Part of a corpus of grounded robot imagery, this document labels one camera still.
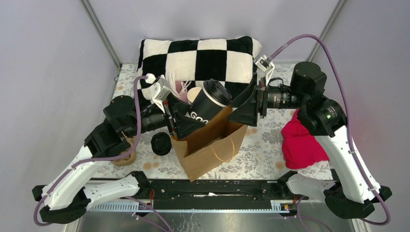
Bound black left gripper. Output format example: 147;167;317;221
124;92;207;139

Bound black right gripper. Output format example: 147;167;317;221
226;72;307;126

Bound black cup lid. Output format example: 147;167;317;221
203;79;233;106

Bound brown paper bag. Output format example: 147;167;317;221
171;107;248;182

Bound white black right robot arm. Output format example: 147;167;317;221
228;62;392;219

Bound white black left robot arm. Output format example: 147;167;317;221
32;95;205;226

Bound stack of paper cups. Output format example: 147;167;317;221
187;87;202;104

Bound pink cup holder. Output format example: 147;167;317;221
172;80;188;103

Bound white wrapped straws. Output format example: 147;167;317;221
165;72;192;97

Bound black white checkered pillow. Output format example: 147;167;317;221
137;36;262;98

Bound floral table mat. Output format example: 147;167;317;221
94;63;332;180

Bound red cloth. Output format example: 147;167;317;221
281;109;329;170

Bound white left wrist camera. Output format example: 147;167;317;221
149;75;171;113

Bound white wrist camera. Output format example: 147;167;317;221
254;55;275;84
149;75;171;113

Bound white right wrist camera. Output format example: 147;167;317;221
254;55;275;84

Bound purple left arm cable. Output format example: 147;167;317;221
33;75;174;232

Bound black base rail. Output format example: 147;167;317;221
133;179;301;212

